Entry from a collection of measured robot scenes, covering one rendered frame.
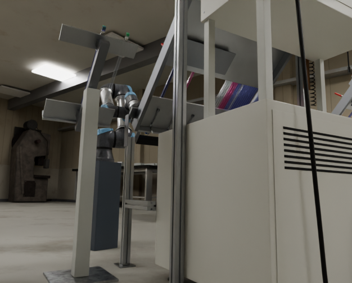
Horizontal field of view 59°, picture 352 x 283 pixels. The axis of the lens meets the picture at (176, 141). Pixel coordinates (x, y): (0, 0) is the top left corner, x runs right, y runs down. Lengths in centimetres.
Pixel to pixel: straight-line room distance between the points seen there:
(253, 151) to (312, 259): 34
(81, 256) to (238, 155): 81
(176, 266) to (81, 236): 44
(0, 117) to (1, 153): 108
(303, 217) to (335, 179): 19
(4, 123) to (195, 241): 1011
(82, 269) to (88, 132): 57
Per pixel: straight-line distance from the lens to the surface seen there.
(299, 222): 95
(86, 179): 141
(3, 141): 1091
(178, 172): 117
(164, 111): 170
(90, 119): 144
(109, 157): 212
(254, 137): 91
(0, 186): 1082
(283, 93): 634
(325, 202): 104
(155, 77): 153
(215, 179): 104
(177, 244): 118
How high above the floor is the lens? 36
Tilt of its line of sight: 9 degrees up
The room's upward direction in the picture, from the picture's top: 1 degrees clockwise
